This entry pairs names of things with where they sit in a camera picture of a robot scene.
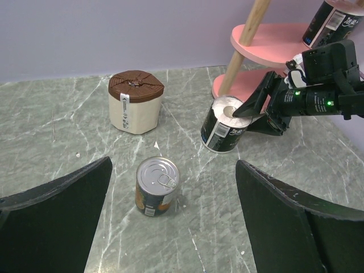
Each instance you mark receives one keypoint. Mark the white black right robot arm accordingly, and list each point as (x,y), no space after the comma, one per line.
(333,87)

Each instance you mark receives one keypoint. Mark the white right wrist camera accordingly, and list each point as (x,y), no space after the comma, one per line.
(295,74)

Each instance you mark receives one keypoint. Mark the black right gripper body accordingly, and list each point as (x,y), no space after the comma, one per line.
(276,120)

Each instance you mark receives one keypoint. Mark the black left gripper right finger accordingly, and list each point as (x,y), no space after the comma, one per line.
(293,231)

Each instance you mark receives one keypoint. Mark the pink three-tier wooden shelf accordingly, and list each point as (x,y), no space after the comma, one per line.
(258,48)

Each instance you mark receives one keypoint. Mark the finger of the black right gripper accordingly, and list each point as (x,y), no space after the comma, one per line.
(264,125)
(254,104)

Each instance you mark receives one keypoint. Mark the metal food tin can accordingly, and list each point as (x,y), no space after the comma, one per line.
(157,181)

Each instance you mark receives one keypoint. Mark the black paper roll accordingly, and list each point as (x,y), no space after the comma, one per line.
(221,131)
(334,21)

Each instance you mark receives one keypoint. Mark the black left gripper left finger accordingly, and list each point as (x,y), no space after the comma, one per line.
(51,227)

